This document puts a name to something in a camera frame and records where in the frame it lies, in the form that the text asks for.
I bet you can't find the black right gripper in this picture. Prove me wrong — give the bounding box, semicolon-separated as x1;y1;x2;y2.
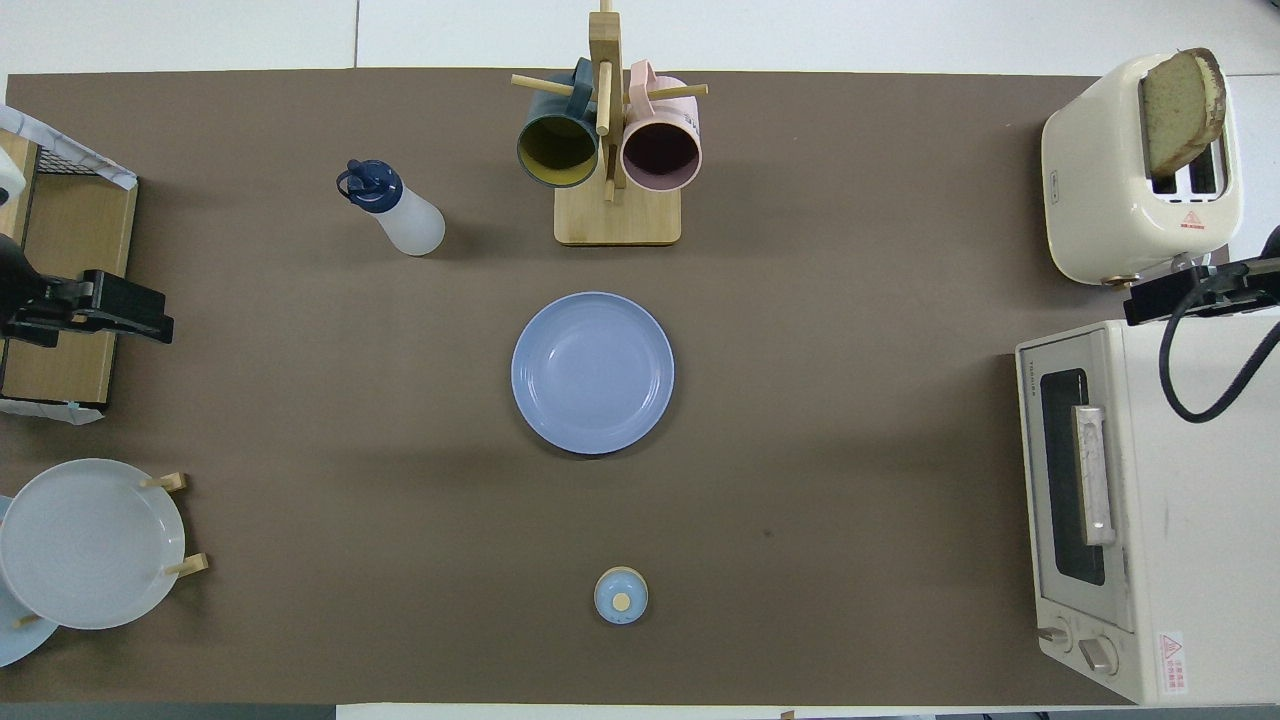
1122;225;1280;327

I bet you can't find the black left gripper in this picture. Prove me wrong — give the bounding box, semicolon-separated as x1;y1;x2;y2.
0;232;176;349

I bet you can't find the slice of toast bread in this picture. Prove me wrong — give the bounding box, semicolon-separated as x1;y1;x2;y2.
1141;47;1228;179

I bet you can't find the translucent bottle navy cap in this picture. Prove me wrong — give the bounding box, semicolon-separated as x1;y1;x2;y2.
336;159;447;257

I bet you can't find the grey round plate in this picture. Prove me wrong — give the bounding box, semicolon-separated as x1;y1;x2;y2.
0;458;187;631

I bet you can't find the light blue round plate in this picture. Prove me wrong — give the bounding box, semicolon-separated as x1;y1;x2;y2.
0;495;61;668

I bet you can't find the cream two-slot toaster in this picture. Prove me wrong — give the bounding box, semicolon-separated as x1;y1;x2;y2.
1041;53;1244;286

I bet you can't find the white toaster oven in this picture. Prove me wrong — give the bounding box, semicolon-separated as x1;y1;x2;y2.
1015;318;1280;705

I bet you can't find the brown table mat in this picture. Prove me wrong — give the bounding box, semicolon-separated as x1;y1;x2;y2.
0;68;1231;706

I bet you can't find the dark teal mug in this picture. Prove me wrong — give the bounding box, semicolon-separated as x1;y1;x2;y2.
516;57;601;189

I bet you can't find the wooden mug tree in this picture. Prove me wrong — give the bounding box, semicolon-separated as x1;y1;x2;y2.
511;0;709;247

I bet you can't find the pink ribbed mug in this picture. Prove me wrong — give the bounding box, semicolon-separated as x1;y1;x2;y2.
620;60;704;193

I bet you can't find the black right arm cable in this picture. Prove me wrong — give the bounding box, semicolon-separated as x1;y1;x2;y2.
1158;265;1280;424

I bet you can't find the wooden box with wire basket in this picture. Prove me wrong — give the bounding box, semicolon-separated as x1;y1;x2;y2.
0;103;138;426

